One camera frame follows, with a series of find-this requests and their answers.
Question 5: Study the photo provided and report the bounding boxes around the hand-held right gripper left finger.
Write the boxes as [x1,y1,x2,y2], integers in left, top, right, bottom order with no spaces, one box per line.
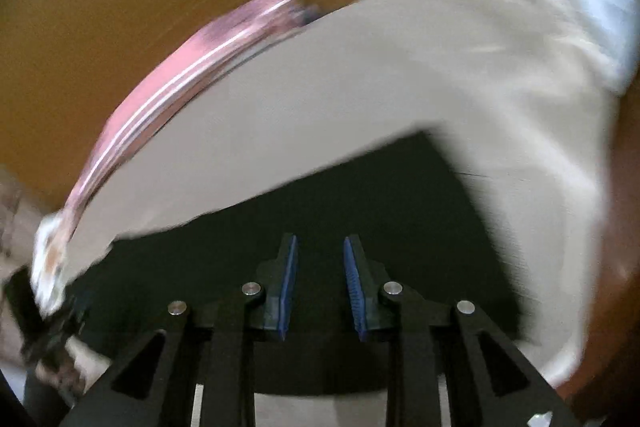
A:
[59,233,301,427]

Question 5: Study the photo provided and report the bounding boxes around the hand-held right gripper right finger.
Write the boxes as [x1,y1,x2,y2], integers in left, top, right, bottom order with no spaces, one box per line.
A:
[342,234,583,427]

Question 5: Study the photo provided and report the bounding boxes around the beige pants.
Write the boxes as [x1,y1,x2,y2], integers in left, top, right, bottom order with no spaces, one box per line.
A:
[64,0,632,427]

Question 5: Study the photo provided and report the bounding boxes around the dark cloth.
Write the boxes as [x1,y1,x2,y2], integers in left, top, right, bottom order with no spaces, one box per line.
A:
[64,131,522,399]

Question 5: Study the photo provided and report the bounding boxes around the beige checked cloth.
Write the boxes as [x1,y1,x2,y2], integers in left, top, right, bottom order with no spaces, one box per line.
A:
[0,166,48,273]

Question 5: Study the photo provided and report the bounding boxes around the pink striped cloth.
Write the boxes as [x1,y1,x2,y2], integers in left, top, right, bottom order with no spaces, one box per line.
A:
[30,0,321,314]

